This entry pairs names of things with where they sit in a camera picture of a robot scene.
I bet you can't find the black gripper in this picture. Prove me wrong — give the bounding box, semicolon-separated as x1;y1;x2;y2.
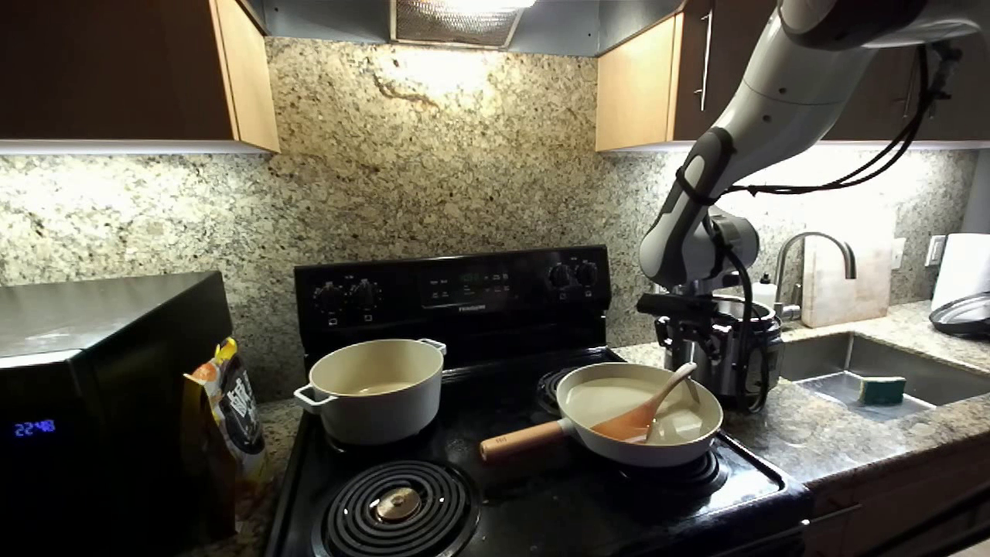
635;290;736;387

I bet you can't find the wooden spatula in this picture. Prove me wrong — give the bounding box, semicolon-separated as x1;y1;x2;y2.
590;359;701;445

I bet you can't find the stainless steel pressure cooker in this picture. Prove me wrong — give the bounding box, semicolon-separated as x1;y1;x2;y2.
659;290;787;410

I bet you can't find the small soap bottle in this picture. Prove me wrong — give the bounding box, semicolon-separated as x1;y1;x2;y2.
751;274;779;312

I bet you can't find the black coil burner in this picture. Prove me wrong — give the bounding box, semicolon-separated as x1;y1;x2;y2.
313;458;480;557
605;445;725;494

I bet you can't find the chrome sink faucet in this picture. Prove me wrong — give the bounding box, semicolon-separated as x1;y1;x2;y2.
773;230;859;325

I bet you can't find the pale cutting board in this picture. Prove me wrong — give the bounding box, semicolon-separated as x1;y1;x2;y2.
798;220;895;330

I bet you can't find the black electric stove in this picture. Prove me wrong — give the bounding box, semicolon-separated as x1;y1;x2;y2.
261;244;817;557

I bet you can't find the green sponge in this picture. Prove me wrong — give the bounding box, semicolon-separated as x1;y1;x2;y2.
859;374;909;410

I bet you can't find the steel kitchen sink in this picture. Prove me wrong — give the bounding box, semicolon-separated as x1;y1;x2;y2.
778;330;990;419

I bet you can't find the black dish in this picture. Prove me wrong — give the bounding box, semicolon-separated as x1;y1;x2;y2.
924;290;990;342

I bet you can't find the yellow black snack bag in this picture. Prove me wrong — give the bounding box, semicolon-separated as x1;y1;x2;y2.
182;335;266;538

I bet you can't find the steel range hood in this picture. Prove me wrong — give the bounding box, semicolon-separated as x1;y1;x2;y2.
241;0;688;58

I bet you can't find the black microwave oven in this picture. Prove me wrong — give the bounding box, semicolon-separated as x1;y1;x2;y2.
0;270;237;557

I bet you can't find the dark wood cabinet beside microwave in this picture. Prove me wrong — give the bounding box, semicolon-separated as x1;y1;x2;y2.
0;0;282;154

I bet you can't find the white frying pan wooden handle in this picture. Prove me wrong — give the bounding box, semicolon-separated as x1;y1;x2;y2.
477;359;726;470

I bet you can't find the dark wood cabinet with handles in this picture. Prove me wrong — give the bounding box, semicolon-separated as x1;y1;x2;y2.
595;0;990;154

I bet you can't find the white pot with handles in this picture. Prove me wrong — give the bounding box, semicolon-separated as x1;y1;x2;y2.
291;335;449;449

